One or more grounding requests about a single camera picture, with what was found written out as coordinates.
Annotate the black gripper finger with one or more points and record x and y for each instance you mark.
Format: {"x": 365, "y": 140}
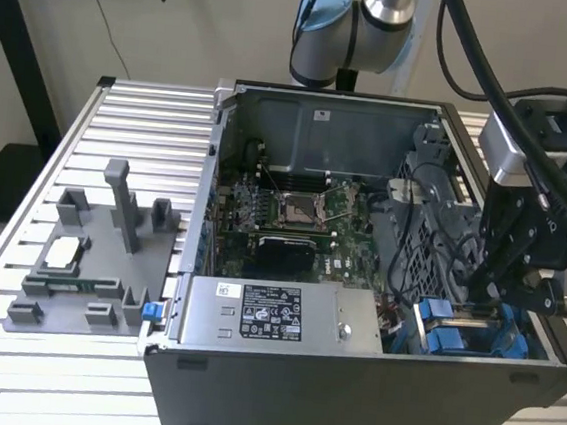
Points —
{"x": 505, "y": 234}
{"x": 547, "y": 295}

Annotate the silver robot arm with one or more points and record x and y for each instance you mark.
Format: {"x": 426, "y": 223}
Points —
{"x": 383, "y": 11}

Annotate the metal disk bay cage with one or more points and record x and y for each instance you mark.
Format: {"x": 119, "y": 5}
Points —
{"x": 421, "y": 246}

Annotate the blue disk carrier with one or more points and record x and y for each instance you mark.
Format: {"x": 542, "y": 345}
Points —
{"x": 444, "y": 341}

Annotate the RAM slot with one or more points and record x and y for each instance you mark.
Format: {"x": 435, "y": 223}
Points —
{"x": 296, "y": 232}

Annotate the green motherboard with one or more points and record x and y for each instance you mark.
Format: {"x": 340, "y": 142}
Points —
{"x": 348, "y": 274}

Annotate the CPU socket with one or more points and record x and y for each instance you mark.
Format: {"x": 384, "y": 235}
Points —
{"x": 296, "y": 208}

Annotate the black graphics card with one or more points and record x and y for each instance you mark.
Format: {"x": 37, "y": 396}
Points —
{"x": 284, "y": 255}

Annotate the locking lever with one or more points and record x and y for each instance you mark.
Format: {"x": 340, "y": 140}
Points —
{"x": 270, "y": 179}

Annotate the silver power supply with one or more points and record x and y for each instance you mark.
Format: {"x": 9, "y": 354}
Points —
{"x": 278, "y": 317}

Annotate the black PC case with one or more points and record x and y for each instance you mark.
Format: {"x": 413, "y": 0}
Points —
{"x": 295, "y": 399}

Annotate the small blue plastic latch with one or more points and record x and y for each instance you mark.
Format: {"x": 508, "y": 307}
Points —
{"x": 151, "y": 310}

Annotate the grey parts rack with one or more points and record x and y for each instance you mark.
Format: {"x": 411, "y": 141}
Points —
{"x": 103, "y": 255}

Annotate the green RAM stick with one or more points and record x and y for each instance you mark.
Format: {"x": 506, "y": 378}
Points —
{"x": 80, "y": 284}

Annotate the silver CPU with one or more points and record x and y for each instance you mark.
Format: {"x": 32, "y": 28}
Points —
{"x": 63, "y": 251}

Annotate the black stand base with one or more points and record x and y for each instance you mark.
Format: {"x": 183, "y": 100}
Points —
{"x": 10, "y": 181}

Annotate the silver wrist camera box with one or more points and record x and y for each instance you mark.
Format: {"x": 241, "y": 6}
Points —
{"x": 500, "y": 148}

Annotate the black wrist mount bracket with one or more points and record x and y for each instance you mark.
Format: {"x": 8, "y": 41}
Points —
{"x": 543, "y": 122}

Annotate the black stand post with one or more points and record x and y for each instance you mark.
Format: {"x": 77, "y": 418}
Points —
{"x": 18, "y": 46}

